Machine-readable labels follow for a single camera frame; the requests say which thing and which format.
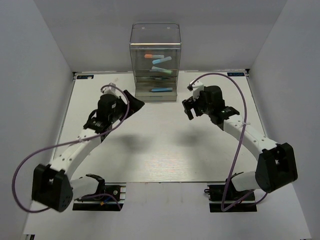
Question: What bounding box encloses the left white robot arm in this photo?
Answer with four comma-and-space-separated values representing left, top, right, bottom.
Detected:
31, 87, 145, 212

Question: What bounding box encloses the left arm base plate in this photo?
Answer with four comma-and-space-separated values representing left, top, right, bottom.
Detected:
70, 174, 126, 212

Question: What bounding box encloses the light blue gel pen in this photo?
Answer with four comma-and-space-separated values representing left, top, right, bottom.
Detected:
150, 87, 173, 93

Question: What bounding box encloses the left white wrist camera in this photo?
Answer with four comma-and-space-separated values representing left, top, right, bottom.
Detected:
100, 82, 117, 96

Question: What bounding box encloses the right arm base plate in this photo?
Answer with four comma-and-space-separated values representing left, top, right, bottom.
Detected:
203, 183, 257, 213

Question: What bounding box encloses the orange cap highlighter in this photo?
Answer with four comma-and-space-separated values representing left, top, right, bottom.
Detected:
144, 54, 165, 59

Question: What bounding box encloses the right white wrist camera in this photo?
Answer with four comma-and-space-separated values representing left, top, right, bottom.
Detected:
187, 79, 205, 101

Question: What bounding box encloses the green cap highlighter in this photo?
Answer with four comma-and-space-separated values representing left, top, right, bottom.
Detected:
149, 66, 173, 75

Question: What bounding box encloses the clear plastic drawer organizer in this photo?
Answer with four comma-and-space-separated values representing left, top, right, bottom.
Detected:
129, 22, 182, 102

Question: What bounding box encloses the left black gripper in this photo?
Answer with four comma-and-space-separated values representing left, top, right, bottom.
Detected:
109, 90, 145, 124

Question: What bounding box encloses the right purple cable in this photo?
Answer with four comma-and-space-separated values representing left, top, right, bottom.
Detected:
192, 72, 267, 213

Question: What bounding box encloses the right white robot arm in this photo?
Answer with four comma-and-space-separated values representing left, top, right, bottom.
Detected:
182, 81, 298, 200

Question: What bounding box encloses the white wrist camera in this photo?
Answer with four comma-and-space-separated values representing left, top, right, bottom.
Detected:
187, 79, 205, 101
100, 82, 117, 96

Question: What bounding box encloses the green gel pen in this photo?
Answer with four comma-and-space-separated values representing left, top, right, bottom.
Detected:
146, 76, 171, 81

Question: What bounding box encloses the blue cap highlighter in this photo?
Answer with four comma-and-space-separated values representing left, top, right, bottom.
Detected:
152, 56, 172, 65

